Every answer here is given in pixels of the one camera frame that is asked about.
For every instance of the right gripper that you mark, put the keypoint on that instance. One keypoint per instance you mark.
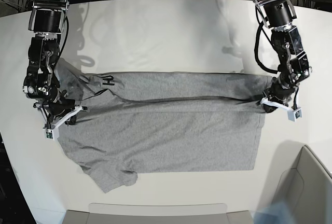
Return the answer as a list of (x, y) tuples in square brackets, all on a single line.
[(57, 108)]

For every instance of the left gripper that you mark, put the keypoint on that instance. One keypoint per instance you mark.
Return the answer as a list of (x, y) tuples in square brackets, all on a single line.
[(277, 92)]

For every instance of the grey T-shirt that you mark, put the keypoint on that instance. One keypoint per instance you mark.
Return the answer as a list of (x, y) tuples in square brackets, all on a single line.
[(145, 122)]

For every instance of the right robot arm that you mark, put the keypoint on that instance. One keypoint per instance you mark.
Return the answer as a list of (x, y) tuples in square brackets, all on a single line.
[(47, 21)]

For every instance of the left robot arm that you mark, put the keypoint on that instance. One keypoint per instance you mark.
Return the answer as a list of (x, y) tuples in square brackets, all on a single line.
[(278, 16)]

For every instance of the grey box at right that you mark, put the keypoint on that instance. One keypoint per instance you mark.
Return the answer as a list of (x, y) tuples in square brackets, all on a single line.
[(306, 188)]

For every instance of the grey tray at bottom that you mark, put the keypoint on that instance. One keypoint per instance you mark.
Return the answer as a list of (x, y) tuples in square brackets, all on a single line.
[(113, 213)]

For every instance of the blue blurred object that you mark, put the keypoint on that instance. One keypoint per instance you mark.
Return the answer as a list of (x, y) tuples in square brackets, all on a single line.
[(277, 213)]

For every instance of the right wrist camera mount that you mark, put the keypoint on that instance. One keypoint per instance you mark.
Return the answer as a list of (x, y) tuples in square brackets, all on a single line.
[(51, 128)]

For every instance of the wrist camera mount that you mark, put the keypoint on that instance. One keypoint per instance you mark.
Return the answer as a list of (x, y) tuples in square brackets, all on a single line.
[(293, 113), (51, 128)]

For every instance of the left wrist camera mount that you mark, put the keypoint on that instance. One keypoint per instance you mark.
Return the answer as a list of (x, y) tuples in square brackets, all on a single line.
[(293, 113)]

